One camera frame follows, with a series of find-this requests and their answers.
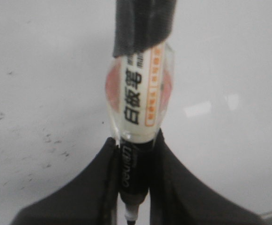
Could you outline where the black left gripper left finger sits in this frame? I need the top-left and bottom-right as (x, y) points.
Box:
(11, 137), (118, 225)

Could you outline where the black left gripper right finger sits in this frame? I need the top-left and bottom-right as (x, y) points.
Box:
(149, 131), (265, 225)

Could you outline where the white black whiteboard marker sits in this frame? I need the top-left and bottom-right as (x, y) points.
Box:
(105, 0), (176, 225)

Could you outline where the white glossy whiteboard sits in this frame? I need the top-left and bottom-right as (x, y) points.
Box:
(0, 0), (272, 225)

